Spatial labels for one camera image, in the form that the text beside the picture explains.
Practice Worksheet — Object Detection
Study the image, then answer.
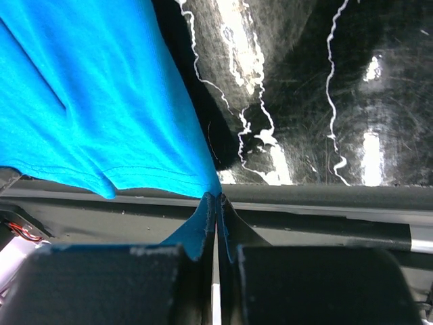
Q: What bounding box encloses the bright blue t shirt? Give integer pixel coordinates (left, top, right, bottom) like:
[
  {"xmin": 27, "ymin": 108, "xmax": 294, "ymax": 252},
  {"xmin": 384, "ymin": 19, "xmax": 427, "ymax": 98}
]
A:
[{"xmin": 1, "ymin": 1, "xmax": 221, "ymax": 198}]

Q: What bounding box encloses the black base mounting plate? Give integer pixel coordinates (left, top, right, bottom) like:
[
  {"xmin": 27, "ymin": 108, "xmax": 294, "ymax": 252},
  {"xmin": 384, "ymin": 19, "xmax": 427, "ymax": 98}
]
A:
[{"xmin": 1, "ymin": 180, "xmax": 432, "ymax": 294}]

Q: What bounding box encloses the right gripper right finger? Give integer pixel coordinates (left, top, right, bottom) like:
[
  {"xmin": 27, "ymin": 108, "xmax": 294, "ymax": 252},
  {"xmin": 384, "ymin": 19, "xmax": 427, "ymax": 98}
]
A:
[{"xmin": 216, "ymin": 194, "xmax": 421, "ymax": 324}]

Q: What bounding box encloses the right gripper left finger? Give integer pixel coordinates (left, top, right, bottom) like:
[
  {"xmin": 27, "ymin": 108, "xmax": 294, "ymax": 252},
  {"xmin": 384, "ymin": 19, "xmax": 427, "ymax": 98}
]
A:
[{"xmin": 1, "ymin": 193, "xmax": 216, "ymax": 324}]

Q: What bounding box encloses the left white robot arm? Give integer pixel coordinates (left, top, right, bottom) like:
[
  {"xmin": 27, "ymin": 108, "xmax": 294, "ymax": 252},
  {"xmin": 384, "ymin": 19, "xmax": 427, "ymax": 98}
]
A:
[{"xmin": 1, "ymin": 204, "xmax": 51, "ymax": 305}]

